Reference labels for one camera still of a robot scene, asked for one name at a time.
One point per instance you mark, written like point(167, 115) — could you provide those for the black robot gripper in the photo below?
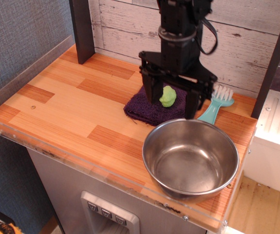
point(177, 64)

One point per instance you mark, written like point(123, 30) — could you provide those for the silver metal bowl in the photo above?
point(190, 159)

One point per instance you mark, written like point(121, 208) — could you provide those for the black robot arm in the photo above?
point(183, 20)

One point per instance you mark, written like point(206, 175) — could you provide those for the purple folded cloth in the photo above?
point(139, 108)

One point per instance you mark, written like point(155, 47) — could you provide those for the green toy broccoli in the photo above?
point(168, 97)

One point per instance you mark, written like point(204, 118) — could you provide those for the teal scrub brush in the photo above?
point(222, 96)

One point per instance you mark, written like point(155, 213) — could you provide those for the white toy sink unit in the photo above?
point(262, 162)

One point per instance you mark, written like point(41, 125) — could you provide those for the clear acrylic edge guard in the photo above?
point(110, 152)

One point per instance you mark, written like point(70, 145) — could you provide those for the grey toy fridge cabinet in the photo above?
point(64, 185)

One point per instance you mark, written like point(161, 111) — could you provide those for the silver dispenser button panel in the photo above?
point(104, 217)

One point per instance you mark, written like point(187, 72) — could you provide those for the orange object bottom left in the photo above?
point(5, 228)

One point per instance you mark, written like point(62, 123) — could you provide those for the dark left shelf post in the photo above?
point(82, 27)

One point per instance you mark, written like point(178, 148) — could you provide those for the dark shelf post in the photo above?
point(82, 27)
point(267, 81)

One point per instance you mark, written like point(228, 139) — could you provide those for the dark right shelf post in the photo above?
point(267, 81)

